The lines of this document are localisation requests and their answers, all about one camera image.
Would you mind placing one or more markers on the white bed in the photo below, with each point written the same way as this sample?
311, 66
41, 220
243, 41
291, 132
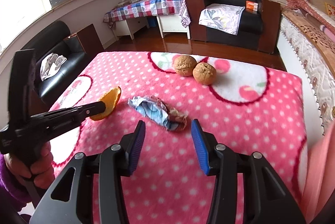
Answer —
301, 51

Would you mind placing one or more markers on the brown leaf pattern bedspread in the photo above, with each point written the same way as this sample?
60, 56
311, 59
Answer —
314, 35

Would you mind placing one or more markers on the white low table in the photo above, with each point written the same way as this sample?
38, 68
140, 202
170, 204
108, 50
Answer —
128, 26

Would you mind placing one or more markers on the pink polka dot blanket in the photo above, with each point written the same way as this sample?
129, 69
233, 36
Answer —
235, 121

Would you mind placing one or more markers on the floral seat cloth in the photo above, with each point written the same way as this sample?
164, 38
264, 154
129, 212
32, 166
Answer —
219, 18

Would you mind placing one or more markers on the blue brown wrapper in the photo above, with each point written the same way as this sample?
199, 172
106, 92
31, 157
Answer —
157, 112

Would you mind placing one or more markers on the pink plastic bin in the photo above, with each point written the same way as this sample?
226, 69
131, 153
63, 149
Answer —
322, 182

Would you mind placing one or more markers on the yellow red pillow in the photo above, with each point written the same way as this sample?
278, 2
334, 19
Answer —
330, 9

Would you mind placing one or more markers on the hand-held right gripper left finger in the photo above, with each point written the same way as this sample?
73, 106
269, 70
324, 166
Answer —
137, 145

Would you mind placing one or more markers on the crumpled white cloth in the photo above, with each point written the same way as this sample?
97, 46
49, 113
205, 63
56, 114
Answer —
52, 65

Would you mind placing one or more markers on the pink folded blanket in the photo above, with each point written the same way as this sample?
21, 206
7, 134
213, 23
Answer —
328, 32

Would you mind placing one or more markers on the walnut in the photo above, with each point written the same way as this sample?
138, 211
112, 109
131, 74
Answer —
184, 65
204, 73

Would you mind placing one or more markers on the checkered tablecloth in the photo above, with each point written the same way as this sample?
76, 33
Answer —
146, 8

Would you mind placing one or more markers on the red floral quilt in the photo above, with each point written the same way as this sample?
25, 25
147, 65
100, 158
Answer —
311, 8

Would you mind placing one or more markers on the orange box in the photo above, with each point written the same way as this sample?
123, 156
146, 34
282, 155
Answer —
252, 6

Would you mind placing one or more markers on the orange peel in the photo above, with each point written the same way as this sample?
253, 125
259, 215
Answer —
112, 98

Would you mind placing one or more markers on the black armchair with white cloth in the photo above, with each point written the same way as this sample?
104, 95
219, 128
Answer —
69, 61

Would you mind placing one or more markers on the white cabinet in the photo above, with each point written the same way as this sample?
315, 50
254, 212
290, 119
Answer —
171, 23

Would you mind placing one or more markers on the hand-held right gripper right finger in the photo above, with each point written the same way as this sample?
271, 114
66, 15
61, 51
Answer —
199, 145

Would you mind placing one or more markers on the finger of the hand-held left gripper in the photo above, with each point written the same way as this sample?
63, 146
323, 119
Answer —
78, 115

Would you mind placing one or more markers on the person's left hand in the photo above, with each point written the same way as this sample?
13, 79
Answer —
42, 174

